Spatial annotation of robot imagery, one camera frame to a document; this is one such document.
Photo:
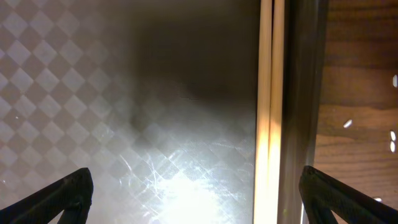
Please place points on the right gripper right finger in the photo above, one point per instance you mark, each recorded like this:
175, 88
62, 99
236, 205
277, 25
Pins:
324, 197

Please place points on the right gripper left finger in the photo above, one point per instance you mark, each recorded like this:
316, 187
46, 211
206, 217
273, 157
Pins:
71, 196

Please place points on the wooden chopstick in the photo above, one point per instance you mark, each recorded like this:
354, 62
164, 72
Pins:
263, 110
275, 128

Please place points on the brown serving tray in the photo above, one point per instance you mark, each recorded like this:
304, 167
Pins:
157, 98

